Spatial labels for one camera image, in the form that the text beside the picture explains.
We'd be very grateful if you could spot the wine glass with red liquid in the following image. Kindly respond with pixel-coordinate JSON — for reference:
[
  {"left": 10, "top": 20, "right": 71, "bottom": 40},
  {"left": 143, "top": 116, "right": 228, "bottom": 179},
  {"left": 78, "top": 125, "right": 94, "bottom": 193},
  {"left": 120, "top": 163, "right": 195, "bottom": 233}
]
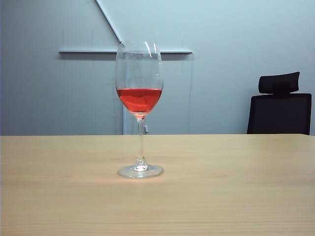
[{"left": 115, "top": 40, "right": 165, "bottom": 179}]

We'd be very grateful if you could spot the black mesh office chair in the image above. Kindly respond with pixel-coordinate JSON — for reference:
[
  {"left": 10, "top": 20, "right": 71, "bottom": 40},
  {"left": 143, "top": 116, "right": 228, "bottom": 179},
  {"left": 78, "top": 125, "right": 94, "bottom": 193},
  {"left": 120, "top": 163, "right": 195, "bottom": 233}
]
[{"left": 247, "top": 71, "right": 313, "bottom": 136}]

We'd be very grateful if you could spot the white horizontal wall bar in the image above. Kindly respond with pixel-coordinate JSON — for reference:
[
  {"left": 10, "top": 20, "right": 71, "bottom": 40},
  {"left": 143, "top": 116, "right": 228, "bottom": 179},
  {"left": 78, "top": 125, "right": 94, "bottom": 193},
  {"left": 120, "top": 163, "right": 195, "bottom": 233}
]
[{"left": 59, "top": 47, "right": 194, "bottom": 55}]

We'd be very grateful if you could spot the white diagonal wall bar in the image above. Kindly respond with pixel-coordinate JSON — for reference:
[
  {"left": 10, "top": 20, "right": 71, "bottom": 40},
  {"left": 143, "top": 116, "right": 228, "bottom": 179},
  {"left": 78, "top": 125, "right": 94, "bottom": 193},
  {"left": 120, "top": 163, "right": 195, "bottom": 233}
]
[{"left": 95, "top": 0, "right": 125, "bottom": 46}]

